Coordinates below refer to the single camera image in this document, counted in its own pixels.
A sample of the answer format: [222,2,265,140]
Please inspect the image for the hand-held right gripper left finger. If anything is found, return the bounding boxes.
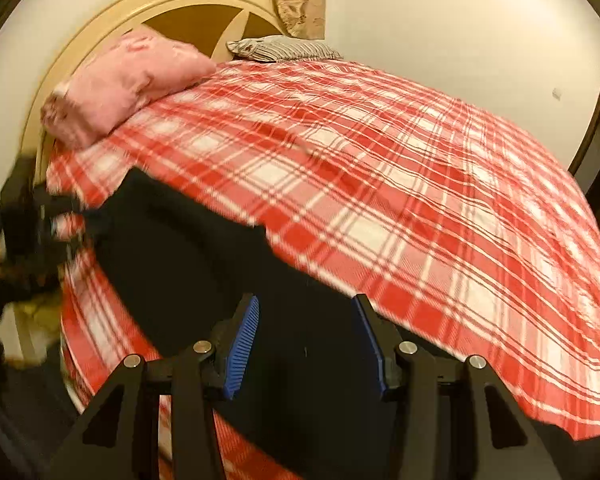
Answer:
[45,294,261,480]

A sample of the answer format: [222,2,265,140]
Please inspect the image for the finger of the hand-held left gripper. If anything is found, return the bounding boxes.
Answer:
[42,192,103,241]

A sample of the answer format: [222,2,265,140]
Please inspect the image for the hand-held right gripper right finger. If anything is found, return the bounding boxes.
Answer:
[352,294,563,480]

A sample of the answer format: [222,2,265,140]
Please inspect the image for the black pants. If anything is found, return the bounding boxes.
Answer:
[87,167,581,480]

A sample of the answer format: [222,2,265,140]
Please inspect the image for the pink pillow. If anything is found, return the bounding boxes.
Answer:
[40,27,218,150]

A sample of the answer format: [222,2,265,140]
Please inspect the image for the red plaid blanket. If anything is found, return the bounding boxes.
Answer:
[45,57,600,480]

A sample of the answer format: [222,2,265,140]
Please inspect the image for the cream wooden headboard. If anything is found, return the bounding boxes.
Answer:
[20,0,301,186]

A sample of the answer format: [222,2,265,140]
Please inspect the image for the grey striped pillow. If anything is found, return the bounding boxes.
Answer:
[226,35,343,63]

